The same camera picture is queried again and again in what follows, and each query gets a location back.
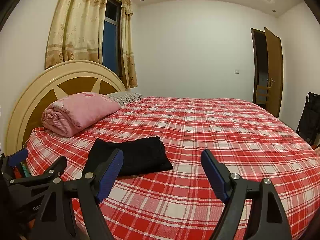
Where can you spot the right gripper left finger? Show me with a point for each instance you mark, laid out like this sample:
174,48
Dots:
56,219

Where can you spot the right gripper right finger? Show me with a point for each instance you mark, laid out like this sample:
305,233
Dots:
267,218

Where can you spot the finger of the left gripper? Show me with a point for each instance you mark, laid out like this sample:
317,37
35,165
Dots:
16,158

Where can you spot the black pants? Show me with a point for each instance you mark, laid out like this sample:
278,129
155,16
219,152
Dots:
141,156

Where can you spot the pink folded quilt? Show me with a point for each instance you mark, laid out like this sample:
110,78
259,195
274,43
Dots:
72,114

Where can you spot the red plaid bed sheet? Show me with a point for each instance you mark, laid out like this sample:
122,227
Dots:
180,204

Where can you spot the cream wooden headboard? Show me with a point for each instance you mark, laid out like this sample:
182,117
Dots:
57,82

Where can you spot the black folded stroller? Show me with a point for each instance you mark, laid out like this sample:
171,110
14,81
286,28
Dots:
308,127

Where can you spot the wooden chair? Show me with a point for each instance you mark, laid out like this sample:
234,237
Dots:
262,96

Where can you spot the striped grey pillow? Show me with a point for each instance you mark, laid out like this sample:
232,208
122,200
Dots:
124,98

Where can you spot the beige patterned left curtain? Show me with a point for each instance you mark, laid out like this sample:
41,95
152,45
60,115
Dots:
76,32

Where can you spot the beige patterned curtain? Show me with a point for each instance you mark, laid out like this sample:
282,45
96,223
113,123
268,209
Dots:
76,32
129,77

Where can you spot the beige patterned right curtain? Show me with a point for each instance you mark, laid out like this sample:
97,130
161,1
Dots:
129,77

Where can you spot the window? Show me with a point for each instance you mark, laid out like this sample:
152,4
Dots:
111,37

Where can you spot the brown wooden door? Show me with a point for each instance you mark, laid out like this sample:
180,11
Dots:
275,73

